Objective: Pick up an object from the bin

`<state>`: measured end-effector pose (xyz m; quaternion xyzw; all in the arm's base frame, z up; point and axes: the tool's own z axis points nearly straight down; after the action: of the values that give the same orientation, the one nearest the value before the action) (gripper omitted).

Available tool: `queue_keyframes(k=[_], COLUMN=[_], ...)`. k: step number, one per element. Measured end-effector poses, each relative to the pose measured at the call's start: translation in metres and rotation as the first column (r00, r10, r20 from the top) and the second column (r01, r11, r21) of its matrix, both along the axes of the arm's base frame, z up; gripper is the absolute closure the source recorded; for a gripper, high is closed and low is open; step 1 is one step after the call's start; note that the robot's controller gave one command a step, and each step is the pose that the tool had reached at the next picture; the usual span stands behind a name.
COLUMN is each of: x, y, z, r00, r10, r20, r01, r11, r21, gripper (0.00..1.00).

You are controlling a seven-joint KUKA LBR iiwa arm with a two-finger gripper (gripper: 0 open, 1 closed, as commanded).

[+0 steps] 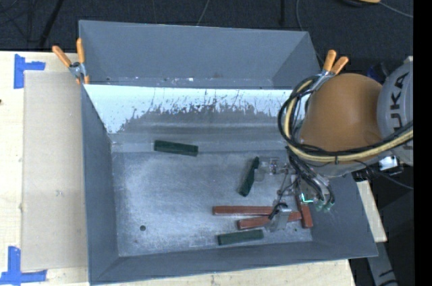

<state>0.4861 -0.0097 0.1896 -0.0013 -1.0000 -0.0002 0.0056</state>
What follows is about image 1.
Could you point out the pale flat board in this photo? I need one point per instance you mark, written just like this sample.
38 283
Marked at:
54 176

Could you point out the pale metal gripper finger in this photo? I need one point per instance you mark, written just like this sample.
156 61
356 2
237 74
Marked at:
277 168
280 220

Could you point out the grey metal bin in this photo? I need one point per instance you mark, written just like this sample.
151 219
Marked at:
189 190

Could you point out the red-brown flat block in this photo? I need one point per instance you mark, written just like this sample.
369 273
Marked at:
306 215
254 222
241 210

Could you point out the dark green flat block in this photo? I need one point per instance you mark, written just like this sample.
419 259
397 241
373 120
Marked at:
175 148
240 237
249 176

